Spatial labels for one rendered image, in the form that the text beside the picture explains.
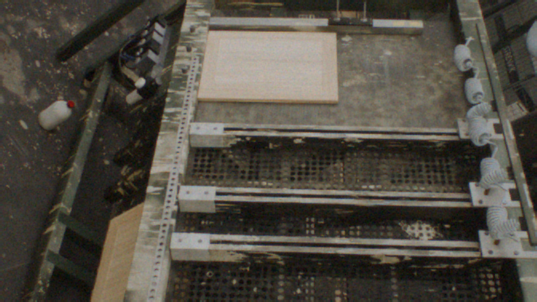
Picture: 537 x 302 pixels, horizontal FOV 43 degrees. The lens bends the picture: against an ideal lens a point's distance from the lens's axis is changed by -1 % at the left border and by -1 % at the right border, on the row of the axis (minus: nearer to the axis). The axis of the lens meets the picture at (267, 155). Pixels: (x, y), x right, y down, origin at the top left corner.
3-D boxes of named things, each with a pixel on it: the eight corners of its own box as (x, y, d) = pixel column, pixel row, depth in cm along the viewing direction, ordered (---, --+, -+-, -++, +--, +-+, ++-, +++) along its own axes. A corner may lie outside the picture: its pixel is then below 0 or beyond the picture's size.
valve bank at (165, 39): (125, 24, 318) (161, -3, 306) (148, 43, 326) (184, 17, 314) (103, 98, 285) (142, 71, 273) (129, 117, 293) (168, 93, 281)
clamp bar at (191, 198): (183, 193, 249) (175, 149, 231) (517, 202, 244) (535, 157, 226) (179, 216, 243) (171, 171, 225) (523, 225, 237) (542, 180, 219)
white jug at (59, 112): (40, 108, 333) (65, 89, 323) (57, 120, 339) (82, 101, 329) (34, 123, 327) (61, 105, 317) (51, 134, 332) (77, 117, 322)
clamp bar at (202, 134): (193, 131, 270) (187, 85, 252) (502, 138, 265) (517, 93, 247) (190, 150, 263) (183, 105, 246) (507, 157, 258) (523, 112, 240)
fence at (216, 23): (210, 24, 316) (209, 17, 313) (420, 27, 312) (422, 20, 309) (209, 30, 313) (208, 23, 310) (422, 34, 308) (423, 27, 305)
